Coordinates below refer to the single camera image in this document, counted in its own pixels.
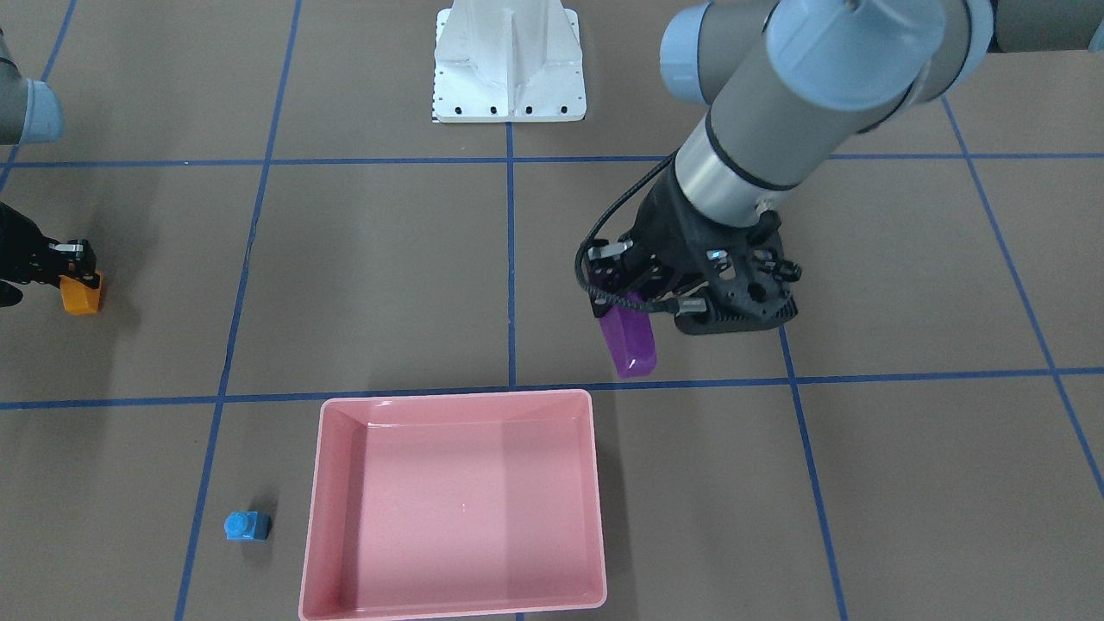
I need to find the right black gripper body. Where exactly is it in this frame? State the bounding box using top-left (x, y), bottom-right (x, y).
top-left (1, 204), bottom-right (60, 308)

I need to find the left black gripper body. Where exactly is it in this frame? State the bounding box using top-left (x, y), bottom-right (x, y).
top-left (622, 165), bottom-right (777, 303)

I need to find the orange block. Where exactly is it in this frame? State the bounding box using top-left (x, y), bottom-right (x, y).
top-left (59, 271), bottom-right (104, 316)

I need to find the purple block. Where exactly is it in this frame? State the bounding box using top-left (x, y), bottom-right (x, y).
top-left (599, 304), bottom-right (657, 379)

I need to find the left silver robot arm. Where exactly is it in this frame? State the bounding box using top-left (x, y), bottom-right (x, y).
top-left (575, 1), bottom-right (1101, 335)

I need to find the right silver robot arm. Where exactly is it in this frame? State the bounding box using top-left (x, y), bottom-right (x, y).
top-left (1, 40), bottom-right (104, 316)

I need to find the pink plastic box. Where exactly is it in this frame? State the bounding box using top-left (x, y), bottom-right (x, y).
top-left (298, 389), bottom-right (608, 620)

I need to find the small blue block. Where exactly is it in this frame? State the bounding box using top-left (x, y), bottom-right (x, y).
top-left (223, 511), bottom-right (272, 543)

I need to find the white pedestal column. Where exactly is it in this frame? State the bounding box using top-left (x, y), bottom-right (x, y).
top-left (431, 1), bottom-right (587, 123)

